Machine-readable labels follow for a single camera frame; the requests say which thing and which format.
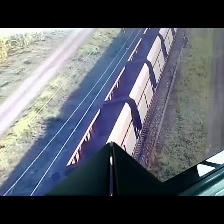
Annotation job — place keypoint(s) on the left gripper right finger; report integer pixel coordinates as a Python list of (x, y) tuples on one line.
[(133, 178)]

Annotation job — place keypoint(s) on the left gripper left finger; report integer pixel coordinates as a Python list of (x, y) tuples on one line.
[(90, 176)]

